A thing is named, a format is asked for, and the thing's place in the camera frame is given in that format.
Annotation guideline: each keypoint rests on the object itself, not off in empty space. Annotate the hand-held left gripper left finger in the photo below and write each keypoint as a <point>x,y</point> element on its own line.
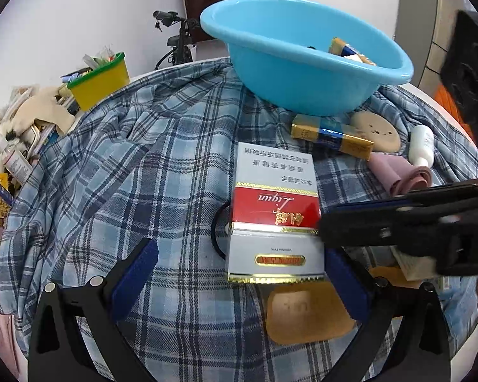
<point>137,274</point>

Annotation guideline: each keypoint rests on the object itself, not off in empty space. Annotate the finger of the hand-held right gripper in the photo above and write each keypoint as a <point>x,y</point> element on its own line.
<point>366,229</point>
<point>442,193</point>

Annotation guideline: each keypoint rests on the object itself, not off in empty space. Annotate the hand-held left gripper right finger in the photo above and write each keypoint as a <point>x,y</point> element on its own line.
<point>348,290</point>

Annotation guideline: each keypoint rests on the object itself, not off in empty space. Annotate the orange soap box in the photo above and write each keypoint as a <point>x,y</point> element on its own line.
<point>306,314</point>

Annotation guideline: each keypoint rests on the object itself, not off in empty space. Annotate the red white cigarette box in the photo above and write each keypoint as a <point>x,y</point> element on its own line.
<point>277,207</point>

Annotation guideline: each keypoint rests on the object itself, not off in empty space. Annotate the gold blue cigarette box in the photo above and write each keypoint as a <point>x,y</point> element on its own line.
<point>330,133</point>
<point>342,49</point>

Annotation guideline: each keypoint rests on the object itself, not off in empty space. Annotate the blue plastic basin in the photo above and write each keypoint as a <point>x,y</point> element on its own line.
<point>286,71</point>

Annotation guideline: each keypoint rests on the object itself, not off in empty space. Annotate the orange chair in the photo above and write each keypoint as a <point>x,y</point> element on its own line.
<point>448,105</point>

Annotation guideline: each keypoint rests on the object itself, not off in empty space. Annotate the pink collapsible cup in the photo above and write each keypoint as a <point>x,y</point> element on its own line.
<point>398,173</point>

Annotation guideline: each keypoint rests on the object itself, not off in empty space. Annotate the white plastic bottle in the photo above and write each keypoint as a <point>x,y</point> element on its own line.
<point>422,143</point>

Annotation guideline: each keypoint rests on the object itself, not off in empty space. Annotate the grey gold refrigerator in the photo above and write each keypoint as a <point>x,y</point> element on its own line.
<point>422,20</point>

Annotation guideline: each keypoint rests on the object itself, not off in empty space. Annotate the blue plaid cloth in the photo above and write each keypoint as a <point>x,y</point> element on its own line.
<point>143,191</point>

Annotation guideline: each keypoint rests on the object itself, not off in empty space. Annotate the pink printed bag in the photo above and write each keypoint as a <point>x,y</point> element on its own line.
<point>0,318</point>

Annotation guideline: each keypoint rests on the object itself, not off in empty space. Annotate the beige plush toy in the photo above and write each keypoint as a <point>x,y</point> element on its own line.
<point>44,111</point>

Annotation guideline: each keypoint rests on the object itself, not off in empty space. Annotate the yellow bin with green rim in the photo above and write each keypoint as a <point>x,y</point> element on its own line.
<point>99,83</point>

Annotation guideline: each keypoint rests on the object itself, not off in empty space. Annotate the black folding bicycle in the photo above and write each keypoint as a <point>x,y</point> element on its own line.
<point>181,39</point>

